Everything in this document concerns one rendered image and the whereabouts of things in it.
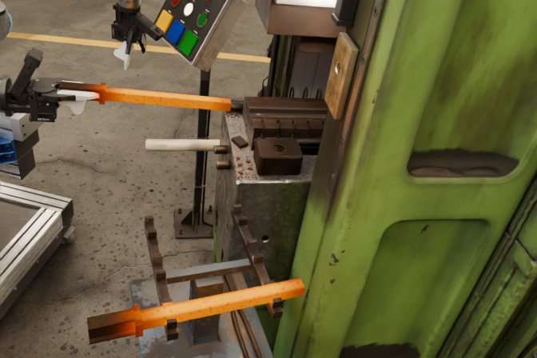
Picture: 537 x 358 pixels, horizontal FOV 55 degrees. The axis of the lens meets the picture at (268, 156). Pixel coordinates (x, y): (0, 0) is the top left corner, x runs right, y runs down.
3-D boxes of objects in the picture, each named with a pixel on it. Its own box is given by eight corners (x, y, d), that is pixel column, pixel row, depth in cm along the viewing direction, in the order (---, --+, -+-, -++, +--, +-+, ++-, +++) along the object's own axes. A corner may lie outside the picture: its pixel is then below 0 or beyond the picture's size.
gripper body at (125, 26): (121, 33, 178) (120, -2, 171) (145, 37, 178) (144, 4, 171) (111, 41, 172) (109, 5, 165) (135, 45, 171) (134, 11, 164)
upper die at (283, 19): (266, 33, 127) (272, -4, 122) (254, 5, 143) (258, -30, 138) (420, 42, 136) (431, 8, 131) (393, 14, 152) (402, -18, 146)
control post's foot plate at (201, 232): (173, 240, 240) (174, 226, 235) (173, 208, 257) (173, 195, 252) (220, 239, 244) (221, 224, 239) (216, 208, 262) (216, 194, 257)
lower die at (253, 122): (251, 150, 148) (254, 125, 143) (242, 113, 164) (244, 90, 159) (386, 151, 157) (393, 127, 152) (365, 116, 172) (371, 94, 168)
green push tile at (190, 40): (187, 56, 178) (198, 37, 176) (177, 47, 183) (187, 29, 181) (191, 57, 179) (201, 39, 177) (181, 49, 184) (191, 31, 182)
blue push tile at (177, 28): (174, 45, 184) (184, 26, 182) (165, 36, 189) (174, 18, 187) (178, 46, 186) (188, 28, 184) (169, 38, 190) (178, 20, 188)
